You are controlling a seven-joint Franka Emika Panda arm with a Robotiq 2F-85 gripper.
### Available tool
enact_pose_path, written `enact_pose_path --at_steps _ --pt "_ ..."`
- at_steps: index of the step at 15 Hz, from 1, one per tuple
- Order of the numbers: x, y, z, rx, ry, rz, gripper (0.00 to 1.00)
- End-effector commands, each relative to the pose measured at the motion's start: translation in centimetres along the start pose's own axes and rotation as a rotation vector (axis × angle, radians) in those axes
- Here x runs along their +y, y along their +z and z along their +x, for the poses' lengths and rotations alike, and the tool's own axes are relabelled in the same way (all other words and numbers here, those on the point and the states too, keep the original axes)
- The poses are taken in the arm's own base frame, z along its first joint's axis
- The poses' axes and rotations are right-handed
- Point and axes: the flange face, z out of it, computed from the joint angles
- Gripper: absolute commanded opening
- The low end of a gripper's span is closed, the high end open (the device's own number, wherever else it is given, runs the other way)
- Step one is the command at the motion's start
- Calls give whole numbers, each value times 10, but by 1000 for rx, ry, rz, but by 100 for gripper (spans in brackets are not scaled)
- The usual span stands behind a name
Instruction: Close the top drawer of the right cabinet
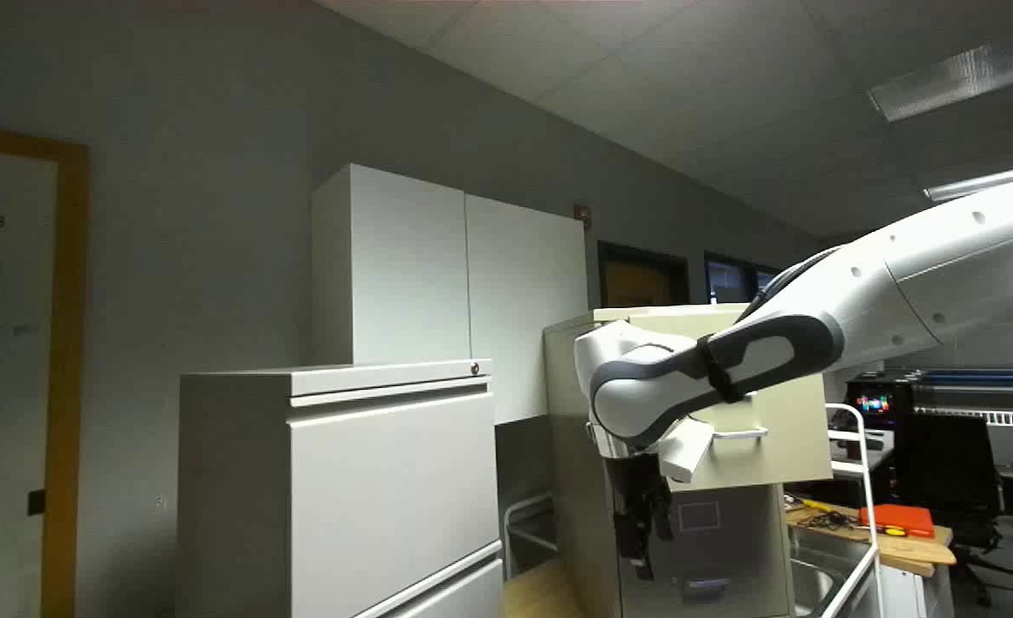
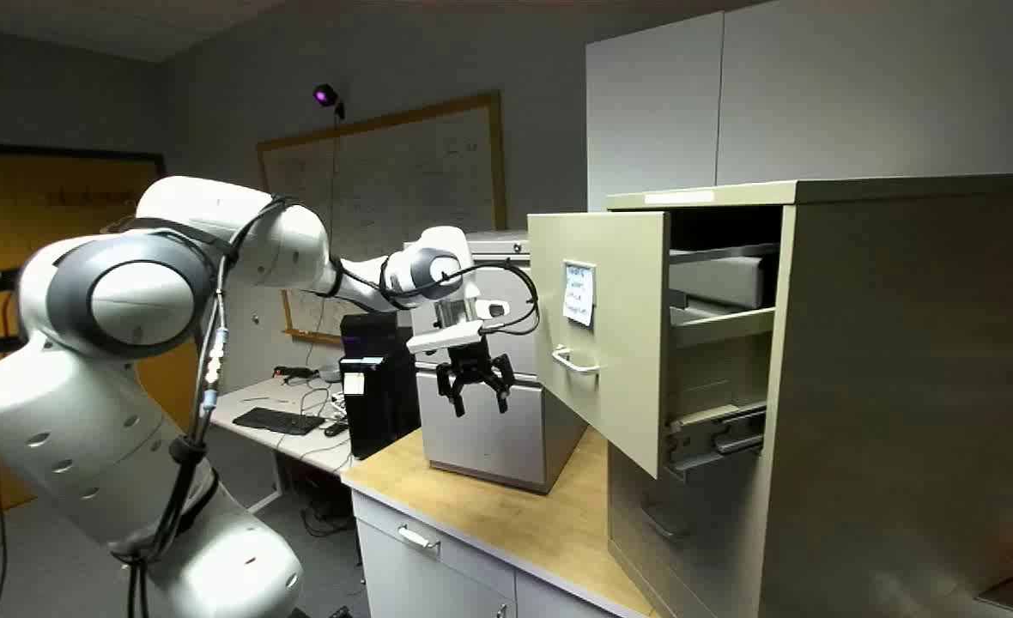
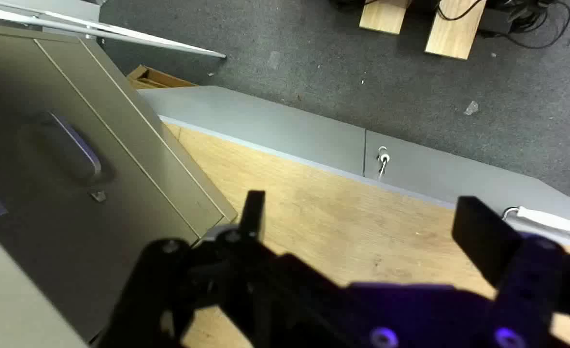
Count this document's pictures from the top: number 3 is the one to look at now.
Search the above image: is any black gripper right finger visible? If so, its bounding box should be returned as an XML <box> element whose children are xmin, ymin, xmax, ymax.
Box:
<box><xmin>451</xmin><ymin>195</ymin><xmax>570</xmax><ymax>348</ymax></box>

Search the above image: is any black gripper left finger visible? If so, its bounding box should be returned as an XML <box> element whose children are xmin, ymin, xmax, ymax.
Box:
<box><xmin>101</xmin><ymin>187</ymin><xmax>339</xmax><ymax>348</ymax></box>

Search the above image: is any grey cabinet with wooden top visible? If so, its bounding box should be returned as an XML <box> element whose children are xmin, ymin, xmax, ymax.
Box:
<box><xmin>138</xmin><ymin>83</ymin><xmax>570</xmax><ymax>348</ymax></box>

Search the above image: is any beige metal drawer front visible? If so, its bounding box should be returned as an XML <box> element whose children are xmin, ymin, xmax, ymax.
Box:
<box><xmin>0</xmin><ymin>25</ymin><xmax>240</xmax><ymax>344</ymax></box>

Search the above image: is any silver cabinet key lock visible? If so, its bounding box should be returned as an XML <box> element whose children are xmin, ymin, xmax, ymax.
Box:
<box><xmin>373</xmin><ymin>144</ymin><xmax>393</xmax><ymax>177</ymax></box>

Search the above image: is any light wooden plank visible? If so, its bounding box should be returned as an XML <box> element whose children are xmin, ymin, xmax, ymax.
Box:
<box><xmin>358</xmin><ymin>0</ymin><xmax>414</xmax><ymax>36</ymax></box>
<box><xmin>424</xmin><ymin>0</ymin><xmax>489</xmax><ymax>61</ymax></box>

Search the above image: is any white cabinet handle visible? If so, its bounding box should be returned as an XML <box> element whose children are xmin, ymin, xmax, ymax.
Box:
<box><xmin>501</xmin><ymin>202</ymin><xmax>570</xmax><ymax>245</ymax></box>

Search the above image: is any silver drawer pull handle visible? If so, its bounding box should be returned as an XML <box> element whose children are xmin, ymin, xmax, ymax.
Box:
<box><xmin>20</xmin><ymin>110</ymin><xmax>116</xmax><ymax>195</ymax></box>

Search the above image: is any black cable bundle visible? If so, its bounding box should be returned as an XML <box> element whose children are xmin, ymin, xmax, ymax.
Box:
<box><xmin>435</xmin><ymin>0</ymin><xmax>570</xmax><ymax>50</ymax></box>

